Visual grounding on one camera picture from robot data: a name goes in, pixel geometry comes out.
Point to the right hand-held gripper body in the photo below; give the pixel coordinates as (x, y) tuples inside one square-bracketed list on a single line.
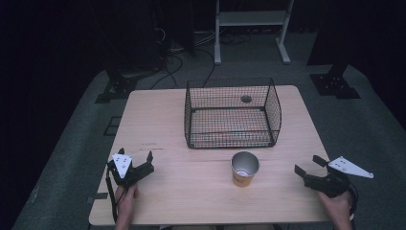
[(328, 185)]

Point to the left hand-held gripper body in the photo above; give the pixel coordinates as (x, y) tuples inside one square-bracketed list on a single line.
[(122, 166)]

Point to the person's right hand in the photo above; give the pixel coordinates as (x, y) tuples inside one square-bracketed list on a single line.
[(338, 207)]

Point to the person's left hand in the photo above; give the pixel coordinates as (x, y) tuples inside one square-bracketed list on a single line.
[(126, 201)]

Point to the black tape strip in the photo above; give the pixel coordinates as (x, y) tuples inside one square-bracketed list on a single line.
[(101, 195)]

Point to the metal cup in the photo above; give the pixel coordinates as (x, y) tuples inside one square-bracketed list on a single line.
[(243, 177)]

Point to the black stand base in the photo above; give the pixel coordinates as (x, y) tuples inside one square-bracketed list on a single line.
[(333, 84), (116, 89)]

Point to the black round table grommet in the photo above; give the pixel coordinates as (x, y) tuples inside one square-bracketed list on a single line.
[(246, 98)]

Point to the white metal table frame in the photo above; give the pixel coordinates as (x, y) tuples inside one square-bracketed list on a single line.
[(252, 18)]

